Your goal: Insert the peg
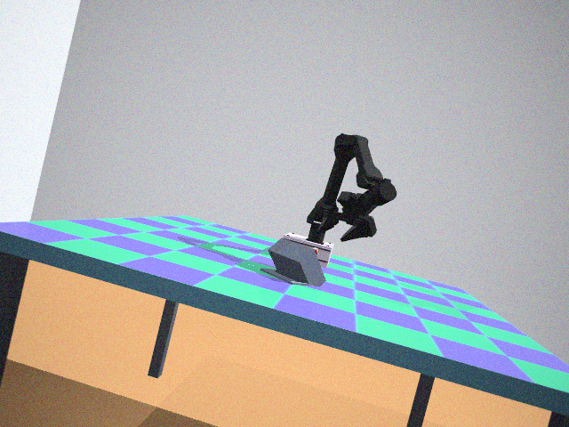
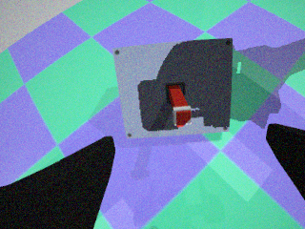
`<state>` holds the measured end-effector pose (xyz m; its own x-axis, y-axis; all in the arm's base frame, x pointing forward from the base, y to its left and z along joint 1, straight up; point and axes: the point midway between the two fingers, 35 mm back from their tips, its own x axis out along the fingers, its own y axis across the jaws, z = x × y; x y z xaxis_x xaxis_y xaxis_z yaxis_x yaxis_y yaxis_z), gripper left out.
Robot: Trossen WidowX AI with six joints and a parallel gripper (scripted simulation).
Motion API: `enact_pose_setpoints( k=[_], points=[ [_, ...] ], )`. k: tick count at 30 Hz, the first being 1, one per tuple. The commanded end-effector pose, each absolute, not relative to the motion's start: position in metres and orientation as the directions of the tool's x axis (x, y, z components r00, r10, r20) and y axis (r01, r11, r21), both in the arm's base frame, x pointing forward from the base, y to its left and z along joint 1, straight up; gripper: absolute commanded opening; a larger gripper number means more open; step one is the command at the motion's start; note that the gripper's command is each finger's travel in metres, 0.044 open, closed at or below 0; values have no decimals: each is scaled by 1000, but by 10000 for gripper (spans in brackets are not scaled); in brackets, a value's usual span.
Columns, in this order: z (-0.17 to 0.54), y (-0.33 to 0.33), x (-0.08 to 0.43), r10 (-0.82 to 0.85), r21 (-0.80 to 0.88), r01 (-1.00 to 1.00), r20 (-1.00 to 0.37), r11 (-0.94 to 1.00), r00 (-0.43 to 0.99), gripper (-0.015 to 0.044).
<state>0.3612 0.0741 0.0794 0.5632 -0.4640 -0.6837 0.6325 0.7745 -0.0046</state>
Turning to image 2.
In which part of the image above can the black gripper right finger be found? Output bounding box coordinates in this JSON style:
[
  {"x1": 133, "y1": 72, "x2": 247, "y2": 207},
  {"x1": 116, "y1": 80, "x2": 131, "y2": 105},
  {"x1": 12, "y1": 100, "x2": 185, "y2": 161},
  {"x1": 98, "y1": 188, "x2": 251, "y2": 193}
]
[{"x1": 266, "y1": 123, "x2": 305, "y2": 201}]

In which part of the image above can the grey sloped panel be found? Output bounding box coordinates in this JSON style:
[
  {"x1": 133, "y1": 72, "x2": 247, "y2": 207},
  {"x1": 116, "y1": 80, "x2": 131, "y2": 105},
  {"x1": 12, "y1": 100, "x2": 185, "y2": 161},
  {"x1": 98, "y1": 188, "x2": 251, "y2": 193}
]
[{"x1": 112, "y1": 38, "x2": 233, "y2": 138}]

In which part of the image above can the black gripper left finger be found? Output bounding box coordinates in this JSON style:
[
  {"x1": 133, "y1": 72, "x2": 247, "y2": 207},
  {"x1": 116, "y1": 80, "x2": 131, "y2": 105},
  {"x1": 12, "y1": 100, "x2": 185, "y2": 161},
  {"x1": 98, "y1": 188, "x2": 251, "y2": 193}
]
[{"x1": 0, "y1": 136, "x2": 115, "y2": 229}]

